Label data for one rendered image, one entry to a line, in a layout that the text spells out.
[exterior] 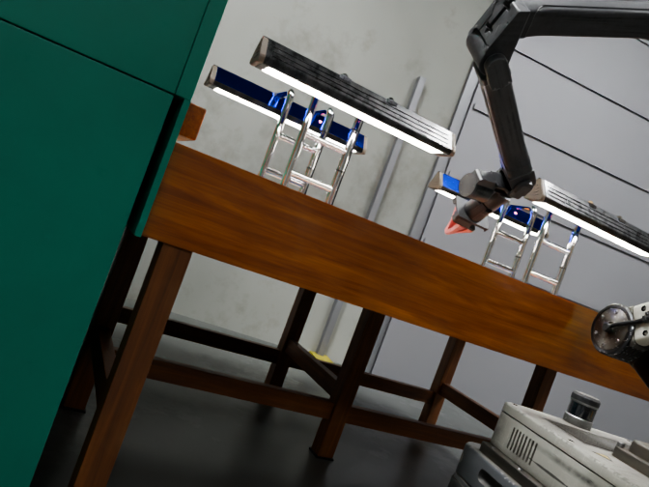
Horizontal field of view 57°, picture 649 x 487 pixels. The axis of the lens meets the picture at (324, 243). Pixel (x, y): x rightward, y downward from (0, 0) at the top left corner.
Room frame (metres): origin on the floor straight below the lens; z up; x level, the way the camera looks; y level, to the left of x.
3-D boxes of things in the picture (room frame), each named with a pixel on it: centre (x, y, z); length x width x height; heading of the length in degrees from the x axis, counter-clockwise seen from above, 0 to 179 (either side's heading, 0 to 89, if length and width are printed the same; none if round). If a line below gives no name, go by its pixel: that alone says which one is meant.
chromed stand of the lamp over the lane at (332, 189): (1.67, 0.07, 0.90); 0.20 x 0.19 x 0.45; 115
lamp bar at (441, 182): (2.51, -0.61, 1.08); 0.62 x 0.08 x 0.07; 115
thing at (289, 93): (2.04, 0.23, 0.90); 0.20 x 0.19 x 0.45; 115
